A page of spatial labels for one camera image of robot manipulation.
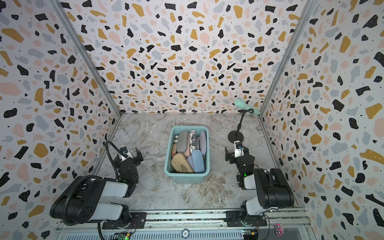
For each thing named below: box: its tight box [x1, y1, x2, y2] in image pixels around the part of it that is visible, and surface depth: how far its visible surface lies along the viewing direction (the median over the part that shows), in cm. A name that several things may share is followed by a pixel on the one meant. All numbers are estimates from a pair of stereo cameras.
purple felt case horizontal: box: [186, 154, 195, 172], surface depth 83 cm
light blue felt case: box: [191, 149, 205, 173], surface depth 83 cm
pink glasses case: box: [183, 132, 192, 159], surface depth 86 cm
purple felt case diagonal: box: [200, 130, 207, 156], surface depth 85 cm
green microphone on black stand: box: [228, 99, 261, 143], surface depth 105 cm
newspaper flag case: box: [189, 129, 199, 155], surface depth 87 cm
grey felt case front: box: [177, 129, 189, 153], surface depth 87 cm
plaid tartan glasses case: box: [172, 133, 179, 157], surface depth 88 cm
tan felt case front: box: [170, 152, 194, 173], surface depth 80 cm
